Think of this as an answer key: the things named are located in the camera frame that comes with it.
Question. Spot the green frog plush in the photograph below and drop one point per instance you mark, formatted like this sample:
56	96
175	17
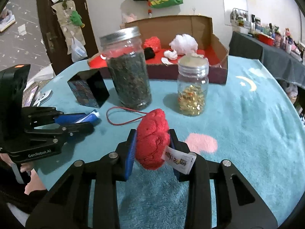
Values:
76	19

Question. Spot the beige fabric door hanger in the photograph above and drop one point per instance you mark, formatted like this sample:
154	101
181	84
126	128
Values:
63	11

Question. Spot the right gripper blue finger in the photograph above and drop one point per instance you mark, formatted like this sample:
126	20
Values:
68	119

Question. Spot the person's left hand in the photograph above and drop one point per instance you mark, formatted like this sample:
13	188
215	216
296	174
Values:
34	183

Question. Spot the glass jar dark tea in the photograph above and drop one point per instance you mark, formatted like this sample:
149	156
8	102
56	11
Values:
127	66

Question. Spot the black pompom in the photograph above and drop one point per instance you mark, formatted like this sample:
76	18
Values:
149	53

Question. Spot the red knitted soft toy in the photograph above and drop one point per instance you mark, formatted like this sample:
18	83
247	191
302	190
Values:
154	43

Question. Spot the pale pink plush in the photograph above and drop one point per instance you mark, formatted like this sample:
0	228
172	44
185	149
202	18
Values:
128	18

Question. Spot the blue white tube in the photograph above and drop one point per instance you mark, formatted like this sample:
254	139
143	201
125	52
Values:
92	118

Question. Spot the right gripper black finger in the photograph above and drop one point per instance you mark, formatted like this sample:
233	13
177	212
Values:
78	128

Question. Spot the glass jar gold candies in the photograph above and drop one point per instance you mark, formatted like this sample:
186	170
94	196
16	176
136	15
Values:
192	85

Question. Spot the white knitted soft toy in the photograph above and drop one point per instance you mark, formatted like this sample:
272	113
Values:
195	55

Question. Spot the red crochet heart plush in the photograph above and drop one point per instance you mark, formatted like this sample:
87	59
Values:
156	143

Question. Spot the white plastic bag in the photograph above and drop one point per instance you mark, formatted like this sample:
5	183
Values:
78	51

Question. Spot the dark brown door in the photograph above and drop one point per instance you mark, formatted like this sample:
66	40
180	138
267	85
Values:
53	36

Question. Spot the grey tablecloth side table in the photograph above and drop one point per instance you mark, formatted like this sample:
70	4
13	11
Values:
279	63

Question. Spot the red cardboard box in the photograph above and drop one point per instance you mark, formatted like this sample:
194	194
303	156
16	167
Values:
165	40

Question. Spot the black patterned box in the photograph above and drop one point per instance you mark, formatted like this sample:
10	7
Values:
89	88

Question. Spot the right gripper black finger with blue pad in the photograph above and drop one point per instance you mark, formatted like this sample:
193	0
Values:
198	213
113	167

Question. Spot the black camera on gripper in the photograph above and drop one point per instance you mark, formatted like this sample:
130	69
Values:
13	83

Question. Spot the white mesh bath pouf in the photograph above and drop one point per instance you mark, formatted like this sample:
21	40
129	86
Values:
184	44

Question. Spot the white bone plush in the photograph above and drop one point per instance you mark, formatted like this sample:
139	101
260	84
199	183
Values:
171	55

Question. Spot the red bowl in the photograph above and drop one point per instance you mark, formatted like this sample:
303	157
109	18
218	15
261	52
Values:
266	39

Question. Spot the framed photo on floor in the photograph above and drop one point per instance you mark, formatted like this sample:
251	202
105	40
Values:
6	20

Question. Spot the orange silver pole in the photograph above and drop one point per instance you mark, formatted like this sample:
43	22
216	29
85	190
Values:
150	13

